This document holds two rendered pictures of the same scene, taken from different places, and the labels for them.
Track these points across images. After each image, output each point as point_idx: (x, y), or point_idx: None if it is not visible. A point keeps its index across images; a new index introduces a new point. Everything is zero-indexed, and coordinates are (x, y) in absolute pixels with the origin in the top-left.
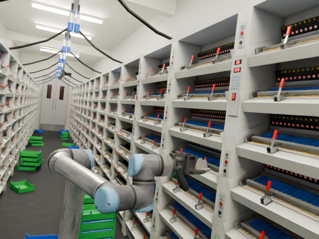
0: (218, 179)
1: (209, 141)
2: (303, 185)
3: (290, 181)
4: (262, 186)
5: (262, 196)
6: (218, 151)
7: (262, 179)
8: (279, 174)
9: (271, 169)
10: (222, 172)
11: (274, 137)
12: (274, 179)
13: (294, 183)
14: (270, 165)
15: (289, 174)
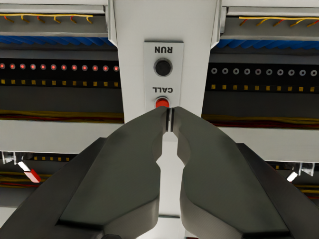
0: (214, 10)
1: (278, 154)
2: (20, 49)
3: (46, 49)
4: (43, 34)
5: (3, 5)
6: (314, 67)
7: (94, 41)
8: (80, 55)
9: (106, 61)
10: (177, 57)
11: (25, 173)
12: (81, 44)
13: (32, 48)
14: (108, 70)
15: (60, 61)
